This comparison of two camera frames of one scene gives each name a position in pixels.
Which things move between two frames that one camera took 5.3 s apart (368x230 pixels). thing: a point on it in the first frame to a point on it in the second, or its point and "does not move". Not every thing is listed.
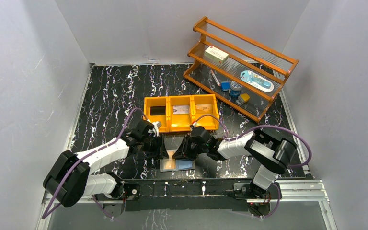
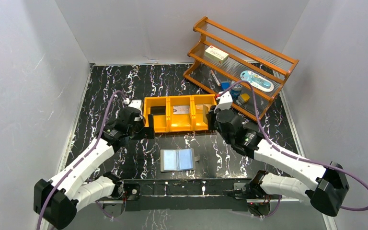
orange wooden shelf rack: x=243 y=73 does not move
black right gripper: x=182 y=151 to x=211 y=116
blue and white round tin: x=235 y=88 does not move
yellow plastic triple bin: x=177 y=113 does not move
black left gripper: x=154 y=144 to x=144 y=126
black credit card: x=158 y=110 does not move
